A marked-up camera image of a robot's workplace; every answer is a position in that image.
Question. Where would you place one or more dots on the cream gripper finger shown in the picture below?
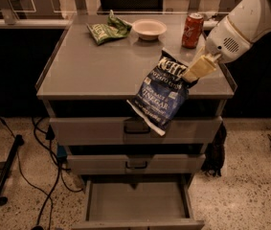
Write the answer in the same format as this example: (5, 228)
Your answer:
(202, 67)
(199, 53)

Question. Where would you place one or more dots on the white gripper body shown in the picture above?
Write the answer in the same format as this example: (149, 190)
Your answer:
(225, 41)

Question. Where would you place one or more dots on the blue chip bag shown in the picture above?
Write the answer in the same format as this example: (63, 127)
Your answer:
(162, 93)

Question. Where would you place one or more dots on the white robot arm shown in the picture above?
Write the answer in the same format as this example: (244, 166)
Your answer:
(251, 18)

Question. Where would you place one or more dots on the green chip bag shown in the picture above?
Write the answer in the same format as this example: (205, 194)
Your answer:
(115, 28)

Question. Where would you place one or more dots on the top grey drawer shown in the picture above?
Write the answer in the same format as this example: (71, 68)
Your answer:
(132, 130)

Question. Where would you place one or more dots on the grey drawer cabinet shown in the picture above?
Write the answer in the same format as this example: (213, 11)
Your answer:
(84, 80)

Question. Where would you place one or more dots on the middle grey drawer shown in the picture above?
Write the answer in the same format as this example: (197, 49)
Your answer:
(135, 164)

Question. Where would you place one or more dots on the bottom grey open drawer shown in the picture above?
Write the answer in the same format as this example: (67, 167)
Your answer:
(150, 204)

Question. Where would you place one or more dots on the red soda can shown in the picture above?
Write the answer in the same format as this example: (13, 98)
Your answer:
(192, 30)

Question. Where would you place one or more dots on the white paper bowl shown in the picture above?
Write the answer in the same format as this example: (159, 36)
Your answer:
(149, 29)

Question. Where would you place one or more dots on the black bundle beside cabinet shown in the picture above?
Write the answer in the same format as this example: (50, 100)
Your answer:
(215, 153)

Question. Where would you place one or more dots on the dark chair behind glass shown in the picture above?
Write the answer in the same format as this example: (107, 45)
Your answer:
(132, 5)

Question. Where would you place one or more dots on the blue power adapter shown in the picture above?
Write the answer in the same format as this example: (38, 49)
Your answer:
(61, 154)

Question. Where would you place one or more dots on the black floor stand bar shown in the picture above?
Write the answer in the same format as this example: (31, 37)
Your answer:
(18, 141)

